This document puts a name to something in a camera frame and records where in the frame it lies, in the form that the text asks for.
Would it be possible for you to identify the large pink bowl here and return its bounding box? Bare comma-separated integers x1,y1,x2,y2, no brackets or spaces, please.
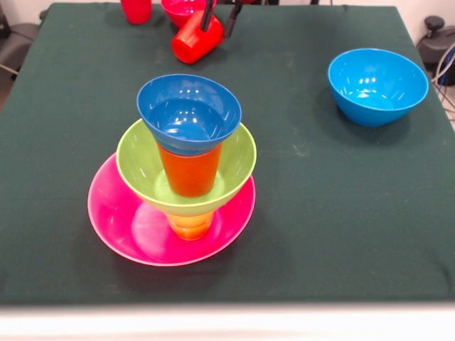
87,152,257,268

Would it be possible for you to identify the red cup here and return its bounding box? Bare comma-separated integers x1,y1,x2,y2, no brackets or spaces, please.
120,0,153,25
171,9,225,65

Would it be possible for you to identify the yellow cup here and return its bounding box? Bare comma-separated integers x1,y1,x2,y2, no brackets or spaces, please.
165,208,216,242

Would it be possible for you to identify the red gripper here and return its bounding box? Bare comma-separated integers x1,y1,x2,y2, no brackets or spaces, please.
199,0,259,39

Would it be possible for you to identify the small dark blue bowl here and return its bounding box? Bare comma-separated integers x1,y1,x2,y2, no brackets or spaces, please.
136,73,243,156

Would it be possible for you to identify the green bowl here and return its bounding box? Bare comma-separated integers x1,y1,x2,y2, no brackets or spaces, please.
116,118,257,217

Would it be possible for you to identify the dark green table cloth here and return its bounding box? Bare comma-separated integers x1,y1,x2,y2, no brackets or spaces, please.
0,2,455,306

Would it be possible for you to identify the bundle of cables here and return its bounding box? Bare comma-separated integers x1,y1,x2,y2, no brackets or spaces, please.
431,42,455,124

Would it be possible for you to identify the black chair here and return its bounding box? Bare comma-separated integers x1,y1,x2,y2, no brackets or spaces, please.
416,16,455,75
0,6,40,75

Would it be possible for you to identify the light blue bowl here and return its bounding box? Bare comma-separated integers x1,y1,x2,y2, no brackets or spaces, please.
327,48,430,128

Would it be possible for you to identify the orange cup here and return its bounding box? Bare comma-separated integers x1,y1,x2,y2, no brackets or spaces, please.
157,143,223,198

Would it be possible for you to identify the small pink bowl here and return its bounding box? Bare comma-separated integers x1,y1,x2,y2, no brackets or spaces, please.
161,0,209,28

